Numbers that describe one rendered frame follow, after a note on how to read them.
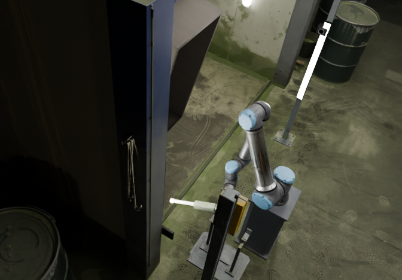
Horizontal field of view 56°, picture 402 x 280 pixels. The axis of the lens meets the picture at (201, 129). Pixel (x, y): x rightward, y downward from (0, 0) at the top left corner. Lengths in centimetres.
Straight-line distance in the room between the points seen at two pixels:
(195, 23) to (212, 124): 178
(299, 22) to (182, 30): 217
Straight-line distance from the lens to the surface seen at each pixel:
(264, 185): 253
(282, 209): 285
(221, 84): 465
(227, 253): 240
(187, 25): 251
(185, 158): 375
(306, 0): 429
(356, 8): 520
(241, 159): 276
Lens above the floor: 292
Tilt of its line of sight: 46 degrees down
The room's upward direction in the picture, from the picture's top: 8 degrees clockwise
